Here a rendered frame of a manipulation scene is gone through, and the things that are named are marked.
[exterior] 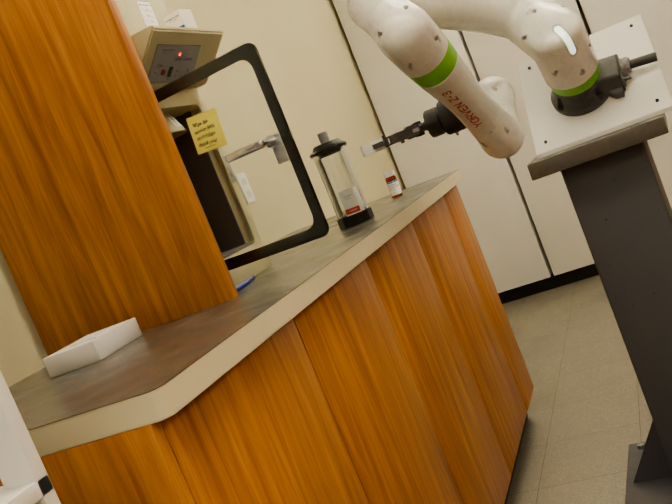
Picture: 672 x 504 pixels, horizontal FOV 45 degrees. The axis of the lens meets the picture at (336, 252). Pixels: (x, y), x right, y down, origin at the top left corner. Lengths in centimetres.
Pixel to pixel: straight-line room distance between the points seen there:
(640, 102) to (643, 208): 25
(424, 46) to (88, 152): 72
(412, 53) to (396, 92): 301
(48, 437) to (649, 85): 155
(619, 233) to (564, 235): 263
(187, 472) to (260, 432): 20
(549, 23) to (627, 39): 31
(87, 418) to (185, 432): 12
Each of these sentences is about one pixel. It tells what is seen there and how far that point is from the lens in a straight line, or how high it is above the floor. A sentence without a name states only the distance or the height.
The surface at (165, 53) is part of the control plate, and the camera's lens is 181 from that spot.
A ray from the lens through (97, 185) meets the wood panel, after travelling 174.
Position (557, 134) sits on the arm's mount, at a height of 98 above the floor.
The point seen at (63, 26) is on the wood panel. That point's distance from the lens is 176.
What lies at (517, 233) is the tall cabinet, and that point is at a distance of 473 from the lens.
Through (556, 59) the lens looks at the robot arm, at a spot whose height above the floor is 115.
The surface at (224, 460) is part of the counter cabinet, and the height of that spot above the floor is 79.
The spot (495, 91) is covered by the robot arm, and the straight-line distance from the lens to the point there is 210.
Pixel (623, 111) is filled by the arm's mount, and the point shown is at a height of 98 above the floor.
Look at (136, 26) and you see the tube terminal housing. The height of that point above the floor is 156.
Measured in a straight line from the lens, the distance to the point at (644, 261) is 211.
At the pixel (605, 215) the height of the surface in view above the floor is 76.
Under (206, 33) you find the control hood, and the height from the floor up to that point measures 150.
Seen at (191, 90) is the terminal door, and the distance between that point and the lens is 169.
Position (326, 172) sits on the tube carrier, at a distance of 224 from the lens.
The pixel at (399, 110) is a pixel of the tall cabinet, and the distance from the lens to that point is 476.
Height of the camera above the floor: 111
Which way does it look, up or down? 6 degrees down
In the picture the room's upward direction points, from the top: 22 degrees counter-clockwise
